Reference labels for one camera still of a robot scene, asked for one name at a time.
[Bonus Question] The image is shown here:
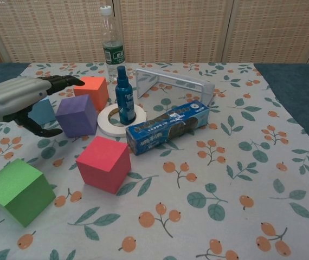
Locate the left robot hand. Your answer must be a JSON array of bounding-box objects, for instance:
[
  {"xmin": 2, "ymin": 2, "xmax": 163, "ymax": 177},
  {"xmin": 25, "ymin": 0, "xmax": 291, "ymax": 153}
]
[{"xmin": 0, "ymin": 75, "xmax": 86, "ymax": 138}]

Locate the purple foam block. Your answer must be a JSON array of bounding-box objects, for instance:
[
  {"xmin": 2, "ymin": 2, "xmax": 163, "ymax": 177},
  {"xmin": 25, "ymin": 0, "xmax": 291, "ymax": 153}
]
[{"xmin": 54, "ymin": 94, "xmax": 99, "ymax": 139}]

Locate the orange foam block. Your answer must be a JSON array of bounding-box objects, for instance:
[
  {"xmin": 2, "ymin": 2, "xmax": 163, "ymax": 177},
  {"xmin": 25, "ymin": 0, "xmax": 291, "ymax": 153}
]
[{"xmin": 73, "ymin": 76, "xmax": 110, "ymax": 112}]

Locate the green foam block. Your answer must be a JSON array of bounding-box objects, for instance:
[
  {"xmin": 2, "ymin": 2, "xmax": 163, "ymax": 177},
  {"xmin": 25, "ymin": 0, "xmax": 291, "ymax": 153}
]
[{"xmin": 0, "ymin": 158, "xmax": 57, "ymax": 229}]

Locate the pink foam block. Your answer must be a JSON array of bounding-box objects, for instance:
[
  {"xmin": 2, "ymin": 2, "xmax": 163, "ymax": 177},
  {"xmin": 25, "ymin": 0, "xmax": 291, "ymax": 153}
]
[{"xmin": 75, "ymin": 135, "xmax": 132, "ymax": 195}]

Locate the blue foam cube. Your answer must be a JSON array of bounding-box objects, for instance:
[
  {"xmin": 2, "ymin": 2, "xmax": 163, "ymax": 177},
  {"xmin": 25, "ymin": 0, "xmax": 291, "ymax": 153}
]
[{"xmin": 28, "ymin": 97, "xmax": 56, "ymax": 127}]

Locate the white tape roll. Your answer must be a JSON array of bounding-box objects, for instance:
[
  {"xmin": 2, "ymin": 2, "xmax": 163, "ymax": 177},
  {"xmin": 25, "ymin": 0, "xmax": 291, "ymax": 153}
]
[{"xmin": 96, "ymin": 103, "xmax": 147, "ymax": 137}]

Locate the clear plastic water bottle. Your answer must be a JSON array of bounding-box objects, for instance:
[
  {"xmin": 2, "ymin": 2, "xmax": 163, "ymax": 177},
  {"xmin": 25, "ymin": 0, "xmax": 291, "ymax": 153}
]
[{"xmin": 100, "ymin": 5, "xmax": 126, "ymax": 82}]

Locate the blue spray bottle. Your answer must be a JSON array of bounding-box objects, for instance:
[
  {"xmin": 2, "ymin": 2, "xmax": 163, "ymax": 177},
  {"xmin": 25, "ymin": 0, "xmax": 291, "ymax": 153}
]
[{"xmin": 115, "ymin": 65, "xmax": 137, "ymax": 125}]

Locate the blue cookie box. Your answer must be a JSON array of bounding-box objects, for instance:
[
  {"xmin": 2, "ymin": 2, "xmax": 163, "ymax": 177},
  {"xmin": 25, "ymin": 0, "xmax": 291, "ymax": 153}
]
[{"xmin": 125, "ymin": 99, "xmax": 210, "ymax": 156}]

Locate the white mesh basket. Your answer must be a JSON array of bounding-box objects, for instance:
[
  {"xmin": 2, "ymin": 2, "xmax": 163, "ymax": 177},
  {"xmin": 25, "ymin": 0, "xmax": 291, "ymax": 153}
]
[{"xmin": 135, "ymin": 68, "xmax": 216, "ymax": 105}]

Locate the bamboo folding screen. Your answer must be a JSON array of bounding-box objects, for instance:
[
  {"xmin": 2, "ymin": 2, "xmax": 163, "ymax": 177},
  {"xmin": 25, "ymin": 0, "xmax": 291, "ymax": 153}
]
[{"xmin": 0, "ymin": 0, "xmax": 309, "ymax": 65}]

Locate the floral tablecloth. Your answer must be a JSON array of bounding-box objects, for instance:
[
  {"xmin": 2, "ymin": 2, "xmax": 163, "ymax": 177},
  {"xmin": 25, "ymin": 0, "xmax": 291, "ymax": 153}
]
[{"xmin": 0, "ymin": 62, "xmax": 309, "ymax": 260}]

